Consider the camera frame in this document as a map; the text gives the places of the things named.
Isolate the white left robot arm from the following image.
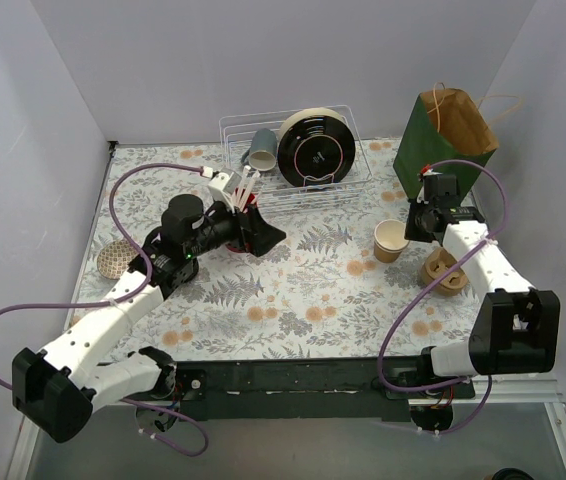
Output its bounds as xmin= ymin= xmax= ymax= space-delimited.
xmin=12 ymin=194 xmax=286 ymax=443

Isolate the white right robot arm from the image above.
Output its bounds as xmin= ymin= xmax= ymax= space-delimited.
xmin=405 ymin=173 xmax=560 ymax=398

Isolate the brown paper cup stack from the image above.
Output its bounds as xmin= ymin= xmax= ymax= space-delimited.
xmin=374 ymin=219 xmax=410 ymax=263

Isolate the red ribbed straw holder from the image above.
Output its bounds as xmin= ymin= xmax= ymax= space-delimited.
xmin=226 ymin=195 xmax=257 ymax=253

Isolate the cardboard cup carrier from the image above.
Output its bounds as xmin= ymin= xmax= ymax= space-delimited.
xmin=420 ymin=247 xmax=468 ymax=297

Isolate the white wrapped straw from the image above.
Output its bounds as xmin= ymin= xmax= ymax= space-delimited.
xmin=234 ymin=165 xmax=251 ymax=209
xmin=240 ymin=170 xmax=261 ymax=210

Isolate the grey ceramic mug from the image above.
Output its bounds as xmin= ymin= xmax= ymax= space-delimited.
xmin=241 ymin=128 xmax=278 ymax=172

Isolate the green paper bag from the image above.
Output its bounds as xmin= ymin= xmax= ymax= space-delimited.
xmin=393 ymin=83 xmax=522 ymax=200

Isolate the black round plate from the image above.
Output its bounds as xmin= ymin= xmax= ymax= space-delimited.
xmin=277 ymin=107 xmax=356 ymax=187

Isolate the patterned small bowl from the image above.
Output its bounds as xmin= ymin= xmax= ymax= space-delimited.
xmin=96 ymin=239 xmax=137 ymax=280

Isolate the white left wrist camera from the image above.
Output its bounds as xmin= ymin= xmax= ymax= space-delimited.
xmin=208 ymin=169 xmax=242 ymax=212

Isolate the white wire dish rack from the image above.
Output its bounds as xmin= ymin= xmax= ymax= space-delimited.
xmin=219 ymin=105 xmax=372 ymax=215

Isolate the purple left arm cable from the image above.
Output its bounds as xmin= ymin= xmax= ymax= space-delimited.
xmin=0 ymin=162 xmax=214 ymax=458

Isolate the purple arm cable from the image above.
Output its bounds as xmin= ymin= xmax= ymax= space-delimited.
xmin=0 ymin=162 xmax=214 ymax=458
xmin=376 ymin=159 xmax=510 ymax=435

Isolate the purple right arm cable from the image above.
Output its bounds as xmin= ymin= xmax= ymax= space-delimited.
xmin=376 ymin=159 xmax=510 ymax=435

